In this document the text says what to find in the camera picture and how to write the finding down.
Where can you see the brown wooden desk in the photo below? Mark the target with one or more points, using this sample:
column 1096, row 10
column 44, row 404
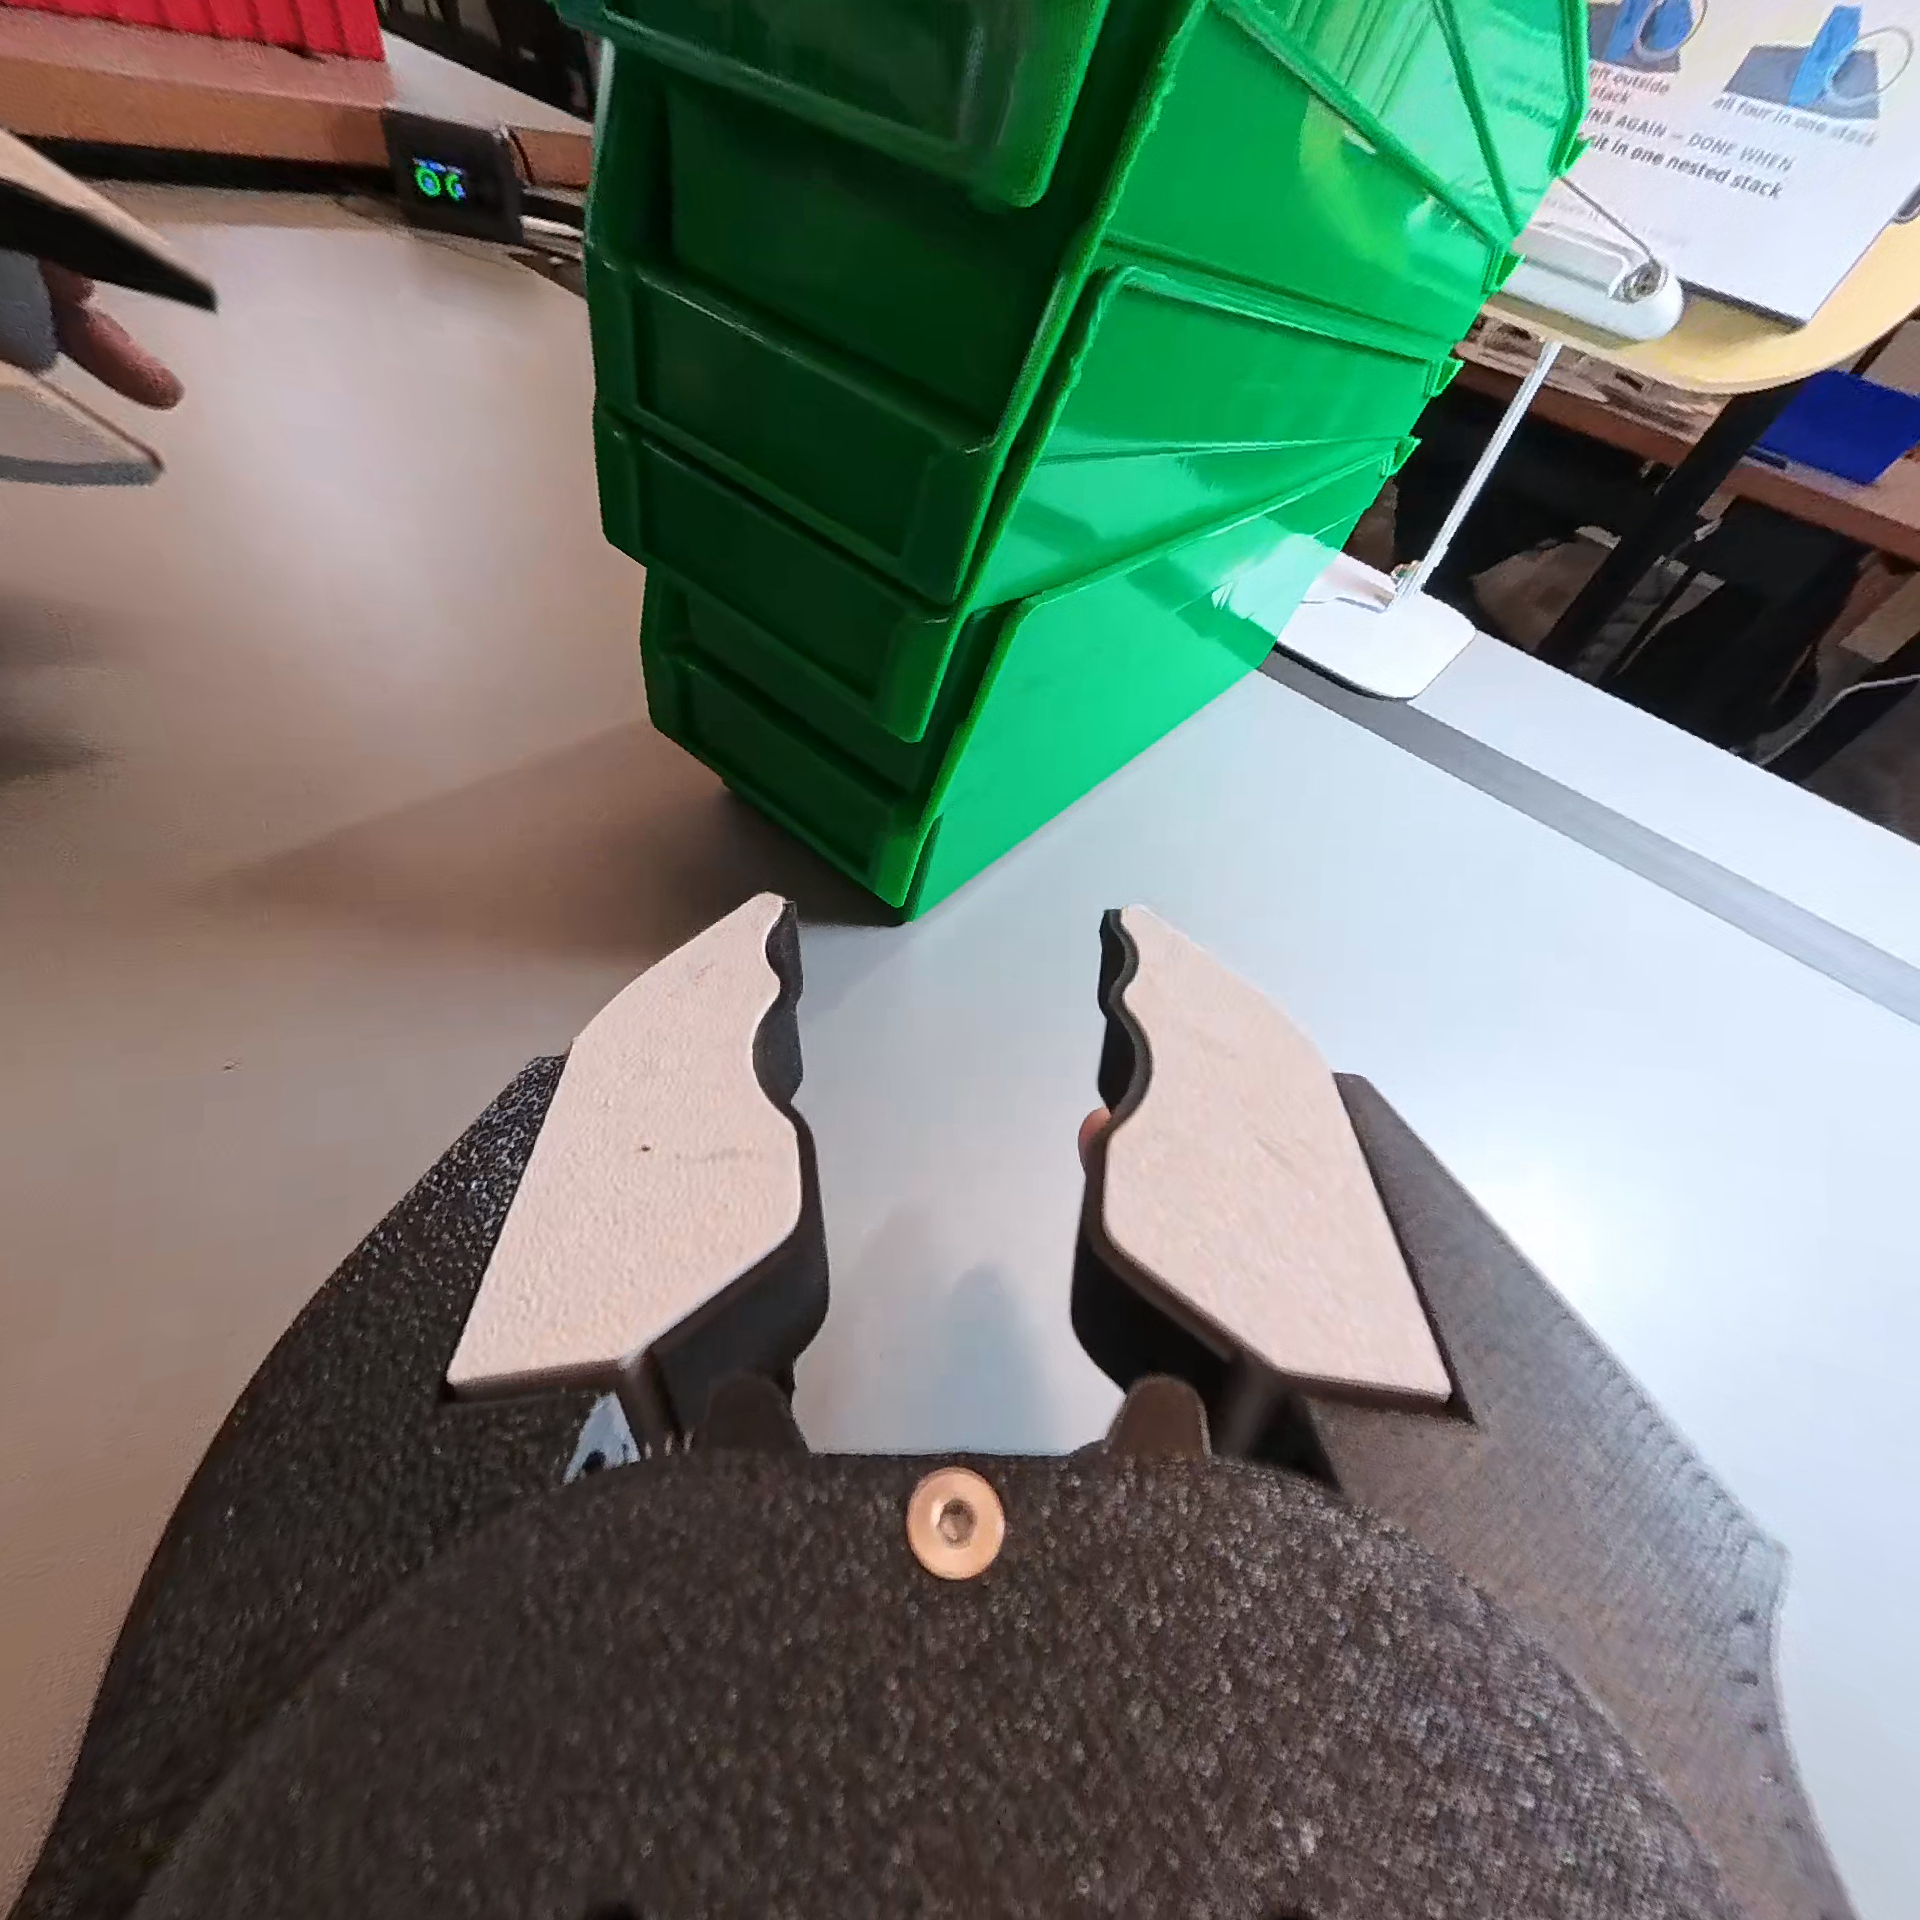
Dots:
column 182, row 105

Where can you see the printed instruction sheet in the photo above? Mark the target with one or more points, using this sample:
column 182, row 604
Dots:
column 1724, row 210

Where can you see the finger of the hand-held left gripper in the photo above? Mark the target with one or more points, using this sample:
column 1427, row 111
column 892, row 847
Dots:
column 75, row 434
column 89, row 218

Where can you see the white page holder bar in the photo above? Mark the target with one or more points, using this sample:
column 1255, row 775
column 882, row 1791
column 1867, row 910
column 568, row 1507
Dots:
column 1575, row 294

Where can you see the black power station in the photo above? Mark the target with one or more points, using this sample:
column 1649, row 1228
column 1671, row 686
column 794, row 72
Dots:
column 441, row 180

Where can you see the person's left hand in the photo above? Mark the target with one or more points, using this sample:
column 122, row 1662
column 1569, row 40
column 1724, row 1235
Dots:
column 106, row 352

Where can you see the blue storage box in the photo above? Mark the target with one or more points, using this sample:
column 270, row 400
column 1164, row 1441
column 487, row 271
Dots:
column 1846, row 427

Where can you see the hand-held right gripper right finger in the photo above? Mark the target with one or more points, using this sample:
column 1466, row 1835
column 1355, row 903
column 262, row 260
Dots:
column 1259, row 1214

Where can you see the person's right hand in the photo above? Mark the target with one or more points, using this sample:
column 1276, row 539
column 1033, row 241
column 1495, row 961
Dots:
column 1094, row 1143

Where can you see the red plastic bin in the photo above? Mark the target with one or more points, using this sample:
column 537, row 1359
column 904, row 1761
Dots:
column 254, row 23

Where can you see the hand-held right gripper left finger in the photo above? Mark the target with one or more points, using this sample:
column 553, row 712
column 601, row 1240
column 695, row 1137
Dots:
column 644, row 1200

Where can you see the white stand strut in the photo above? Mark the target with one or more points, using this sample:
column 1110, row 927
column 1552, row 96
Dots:
column 1476, row 465

